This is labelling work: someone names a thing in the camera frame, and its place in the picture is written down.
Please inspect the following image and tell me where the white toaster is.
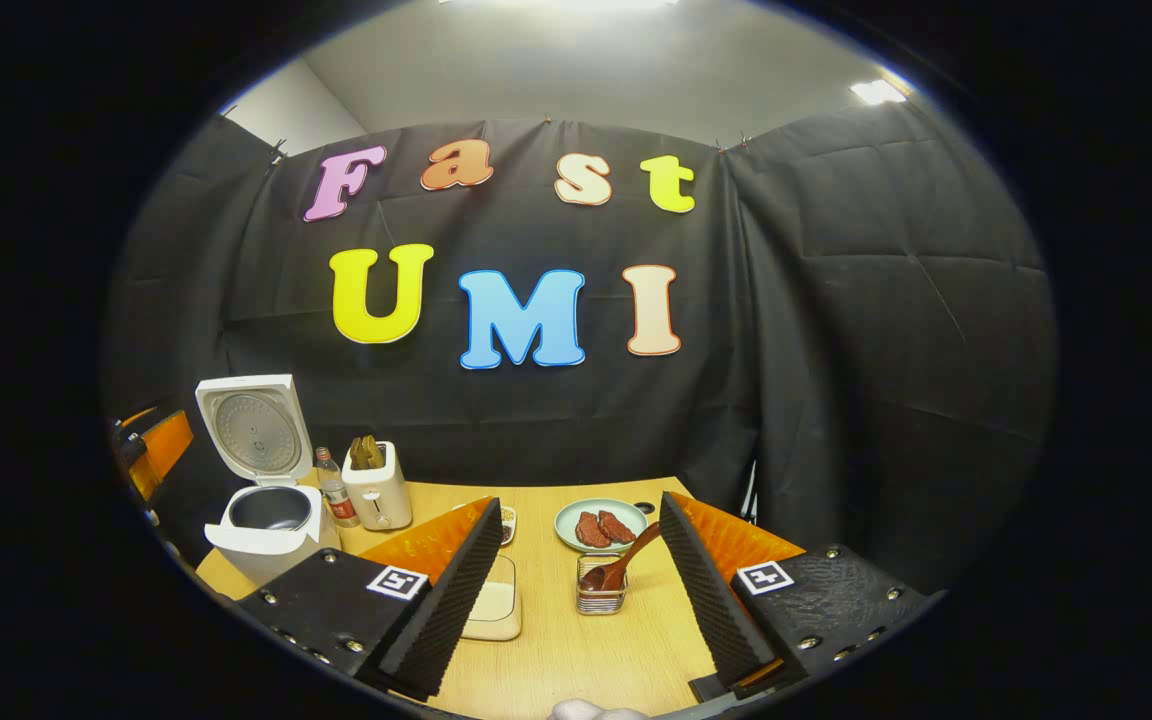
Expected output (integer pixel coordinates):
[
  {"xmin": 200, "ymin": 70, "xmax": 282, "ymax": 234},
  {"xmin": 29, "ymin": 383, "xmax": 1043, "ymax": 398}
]
[{"xmin": 341, "ymin": 440, "xmax": 414, "ymax": 532}]

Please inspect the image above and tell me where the black backdrop cloth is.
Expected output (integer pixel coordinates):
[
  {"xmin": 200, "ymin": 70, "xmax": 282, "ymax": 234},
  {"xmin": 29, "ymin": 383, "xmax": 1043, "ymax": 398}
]
[{"xmin": 101, "ymin": 95, "xmax": 1057, "ymax": 601}]

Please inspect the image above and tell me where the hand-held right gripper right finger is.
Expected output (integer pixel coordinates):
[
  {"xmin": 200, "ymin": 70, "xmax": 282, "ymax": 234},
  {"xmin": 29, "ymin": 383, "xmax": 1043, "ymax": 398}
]
[{"xmin": 658, "ymin": 492, "xmax": 942, "ymax": 701}]

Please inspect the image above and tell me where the clear plastic water bottle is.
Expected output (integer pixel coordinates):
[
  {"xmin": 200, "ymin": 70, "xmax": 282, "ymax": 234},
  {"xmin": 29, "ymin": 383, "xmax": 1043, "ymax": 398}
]
[{"xmin": 314, "ymin": 447, "xmax": 360, "ymax": 529}]

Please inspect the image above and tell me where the white rice cooker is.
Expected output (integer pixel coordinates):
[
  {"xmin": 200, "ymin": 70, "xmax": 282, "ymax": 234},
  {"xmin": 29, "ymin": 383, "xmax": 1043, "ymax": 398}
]
[{"xmin": 194, "ymin": 375, "xmax": 342, "ymax": 586}]

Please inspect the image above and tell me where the clear plastic rice container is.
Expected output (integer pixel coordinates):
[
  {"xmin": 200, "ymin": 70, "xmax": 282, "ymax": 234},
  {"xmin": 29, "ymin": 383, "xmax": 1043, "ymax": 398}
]
[{"xmin": 461, "ymin": 583, "xmax": 524, "ymax": 642}]

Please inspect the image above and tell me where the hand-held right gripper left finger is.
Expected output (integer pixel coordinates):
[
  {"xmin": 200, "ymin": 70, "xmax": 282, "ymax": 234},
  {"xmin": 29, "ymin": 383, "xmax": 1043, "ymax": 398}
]
[{"xmin": 236, "ymin": 497, "xmax": 504, "ymax": 701}]

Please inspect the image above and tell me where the metal wire chopstick holder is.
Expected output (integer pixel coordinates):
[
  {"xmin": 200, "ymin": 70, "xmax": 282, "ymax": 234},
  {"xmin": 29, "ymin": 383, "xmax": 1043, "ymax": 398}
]
[{"xmin": 576, "ymin": 553, "xmax": 629, "ymax": 616}]

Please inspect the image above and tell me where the dark wooden spoon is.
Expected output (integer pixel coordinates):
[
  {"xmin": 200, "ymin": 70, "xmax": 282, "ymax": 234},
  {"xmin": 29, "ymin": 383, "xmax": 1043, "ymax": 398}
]
[{"xmin": 581, "ymin": 521, "xmax": 664, "ymax": 592}]

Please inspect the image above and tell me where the small ceiling light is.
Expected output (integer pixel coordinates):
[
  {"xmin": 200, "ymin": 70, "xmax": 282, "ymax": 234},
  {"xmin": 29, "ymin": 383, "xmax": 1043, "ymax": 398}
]
[{"xmin": 849, "ymin": 78, "xmax": 909, "ymax": 106}]

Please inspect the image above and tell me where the pale green plate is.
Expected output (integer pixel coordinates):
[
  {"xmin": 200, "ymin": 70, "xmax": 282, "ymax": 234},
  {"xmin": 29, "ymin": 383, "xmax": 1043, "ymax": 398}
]
[{"xmin": 553, "ymin": 498, "xmax": 649, "ymax": 554}]

